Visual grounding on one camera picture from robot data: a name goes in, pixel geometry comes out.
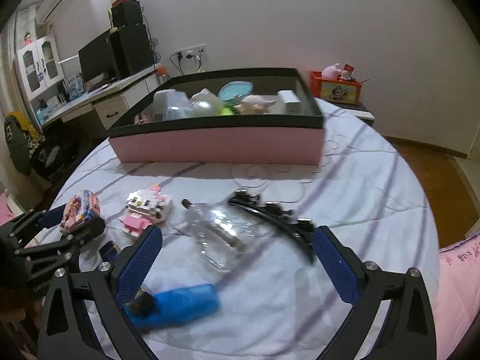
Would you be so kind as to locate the red storage crate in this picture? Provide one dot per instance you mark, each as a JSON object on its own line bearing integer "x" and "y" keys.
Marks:
{"x": 337, "y": 92}

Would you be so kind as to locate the dark glossy small object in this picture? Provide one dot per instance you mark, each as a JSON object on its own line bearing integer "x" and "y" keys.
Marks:
{"x": 109, "y": 251}

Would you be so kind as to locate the pearly white round figurine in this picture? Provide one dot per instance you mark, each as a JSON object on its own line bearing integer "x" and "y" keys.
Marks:
{"x": 204, "y": 107}

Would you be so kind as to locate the white plug-in repellent device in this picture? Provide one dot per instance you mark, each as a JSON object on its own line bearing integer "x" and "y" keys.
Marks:
{"x": 165, "y": 99}

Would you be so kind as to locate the pink plush toy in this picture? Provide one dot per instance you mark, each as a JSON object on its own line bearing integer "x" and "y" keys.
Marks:
{"x": 332, "y": 71}

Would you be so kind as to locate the pink white brick cat figure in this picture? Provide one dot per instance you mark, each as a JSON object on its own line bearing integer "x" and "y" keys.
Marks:
{"x": 144, "y": 206}

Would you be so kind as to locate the dark printed jacket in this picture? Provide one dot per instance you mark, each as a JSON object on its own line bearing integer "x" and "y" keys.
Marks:
{"x": 20, "y": 142}

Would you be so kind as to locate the black office chair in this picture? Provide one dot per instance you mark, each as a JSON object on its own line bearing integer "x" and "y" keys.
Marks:
{"x": 56, "y": 153}

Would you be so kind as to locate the water bottle with red cap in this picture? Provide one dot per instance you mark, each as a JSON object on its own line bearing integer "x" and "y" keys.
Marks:
{"x": 164, "y": 72}

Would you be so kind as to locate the pink quilt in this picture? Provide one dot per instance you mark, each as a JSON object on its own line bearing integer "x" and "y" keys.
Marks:
{"x": 459, "y": 288}

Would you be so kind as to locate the blue plastic tube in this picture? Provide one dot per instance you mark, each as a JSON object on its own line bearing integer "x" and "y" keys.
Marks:
{"x": 180, "y": 302}

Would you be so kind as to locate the white desk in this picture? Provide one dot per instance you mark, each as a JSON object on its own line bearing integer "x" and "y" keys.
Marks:
{"x": 112, "y": 108}

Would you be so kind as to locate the white striped bedsheet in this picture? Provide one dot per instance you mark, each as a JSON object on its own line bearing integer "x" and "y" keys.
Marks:
{"x": 367, "y": 195}

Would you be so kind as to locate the black computer tower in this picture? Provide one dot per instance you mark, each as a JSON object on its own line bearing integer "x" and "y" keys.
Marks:
{"x": 131, "y": 50}

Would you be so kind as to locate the white glass-door cabinet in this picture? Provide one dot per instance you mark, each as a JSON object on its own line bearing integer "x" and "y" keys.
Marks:
{"x": 37, "y": 67}

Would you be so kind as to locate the black speaker box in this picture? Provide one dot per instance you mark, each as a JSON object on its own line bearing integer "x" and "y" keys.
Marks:
{"x": 127, "y": 14}

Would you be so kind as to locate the white wall outlet strip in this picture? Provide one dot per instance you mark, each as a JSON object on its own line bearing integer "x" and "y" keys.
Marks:
{"x": 191, "y": 50}

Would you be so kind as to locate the colourful brick block toy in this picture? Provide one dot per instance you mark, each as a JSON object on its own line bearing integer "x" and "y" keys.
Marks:
{"x": 80, "y": 208}

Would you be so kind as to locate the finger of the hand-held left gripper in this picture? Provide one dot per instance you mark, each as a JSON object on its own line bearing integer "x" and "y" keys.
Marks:
{"x": 48, "y": 216}
{"x": 86, "y": 228}

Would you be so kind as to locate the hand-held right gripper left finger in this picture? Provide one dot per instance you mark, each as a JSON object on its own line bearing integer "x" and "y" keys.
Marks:
{"x": 138, "y": 266}

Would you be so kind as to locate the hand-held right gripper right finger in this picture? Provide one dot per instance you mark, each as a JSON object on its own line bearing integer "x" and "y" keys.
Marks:
{"x": 337, "y": 266}

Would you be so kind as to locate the black monitor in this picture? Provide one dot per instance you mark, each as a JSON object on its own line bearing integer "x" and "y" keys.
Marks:
{"x": 97, "y": 58}

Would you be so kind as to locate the pink cloth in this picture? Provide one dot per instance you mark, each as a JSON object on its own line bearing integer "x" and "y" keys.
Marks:
{"x": 4, "y": 210}

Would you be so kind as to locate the small white box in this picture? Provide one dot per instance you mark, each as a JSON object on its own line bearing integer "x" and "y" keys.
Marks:
{"x": 288, "y": 99}

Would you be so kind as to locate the pink box with black rim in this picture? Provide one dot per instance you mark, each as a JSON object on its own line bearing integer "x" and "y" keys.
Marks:
{"x": 225, "y": 146}

